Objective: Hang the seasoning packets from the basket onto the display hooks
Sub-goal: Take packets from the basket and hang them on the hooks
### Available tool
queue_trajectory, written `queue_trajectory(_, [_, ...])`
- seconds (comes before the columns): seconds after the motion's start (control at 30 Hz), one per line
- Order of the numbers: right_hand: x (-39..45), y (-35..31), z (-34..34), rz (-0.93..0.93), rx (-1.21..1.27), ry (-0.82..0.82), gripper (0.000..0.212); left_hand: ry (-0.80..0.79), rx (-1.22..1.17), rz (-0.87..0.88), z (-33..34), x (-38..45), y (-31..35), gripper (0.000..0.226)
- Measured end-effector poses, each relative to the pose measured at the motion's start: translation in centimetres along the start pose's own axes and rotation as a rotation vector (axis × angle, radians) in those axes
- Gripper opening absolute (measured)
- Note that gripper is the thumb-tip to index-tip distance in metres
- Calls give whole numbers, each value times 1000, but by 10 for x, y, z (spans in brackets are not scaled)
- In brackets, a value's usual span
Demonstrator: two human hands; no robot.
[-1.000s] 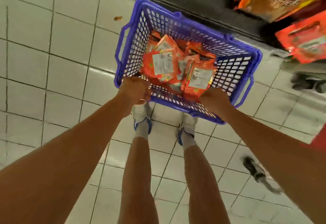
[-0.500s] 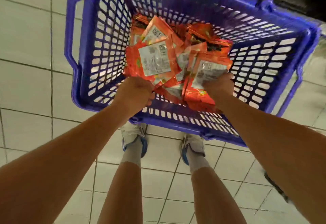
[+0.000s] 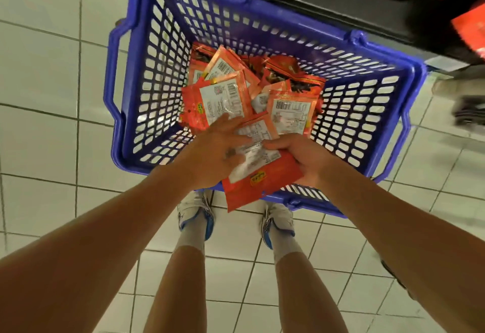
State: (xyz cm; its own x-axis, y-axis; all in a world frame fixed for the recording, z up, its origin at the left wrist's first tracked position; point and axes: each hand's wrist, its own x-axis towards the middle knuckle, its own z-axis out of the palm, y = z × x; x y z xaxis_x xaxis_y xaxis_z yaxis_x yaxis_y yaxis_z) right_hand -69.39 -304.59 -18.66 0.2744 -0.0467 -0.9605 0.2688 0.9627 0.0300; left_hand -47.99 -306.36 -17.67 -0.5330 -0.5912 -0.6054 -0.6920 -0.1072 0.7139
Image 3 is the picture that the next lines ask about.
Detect person's left hand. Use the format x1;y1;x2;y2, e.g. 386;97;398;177
178;114;255;191

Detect person's right hand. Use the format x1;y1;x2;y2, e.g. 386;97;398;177
264;133;340;191

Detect pile of red seasoning packets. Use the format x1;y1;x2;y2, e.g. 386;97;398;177
180;41;327;139

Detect blue plastic basket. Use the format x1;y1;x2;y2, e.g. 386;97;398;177
104;0;427;218

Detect person's left forearm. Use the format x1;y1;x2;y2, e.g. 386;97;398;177
0;166;204;333

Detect person's right forearm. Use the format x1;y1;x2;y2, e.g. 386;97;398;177
314;162;485;333

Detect person's right leg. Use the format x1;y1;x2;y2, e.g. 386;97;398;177
269;238;350;333

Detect person's leg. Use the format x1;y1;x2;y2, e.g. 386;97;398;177
269;238;350;333
144;226;207;333

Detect person's left leg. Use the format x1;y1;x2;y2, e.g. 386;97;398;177
144;226;207;333

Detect grey left shoe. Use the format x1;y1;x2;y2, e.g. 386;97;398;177
176;190;215;241

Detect grey shoe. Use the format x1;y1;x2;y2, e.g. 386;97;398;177
176;190;215;241
260;202;297;250

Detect grey right shoe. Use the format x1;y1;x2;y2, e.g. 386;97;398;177
260;202;297;250

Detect rows of hanging red packets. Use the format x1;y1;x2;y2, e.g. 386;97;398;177
356;0;485;59

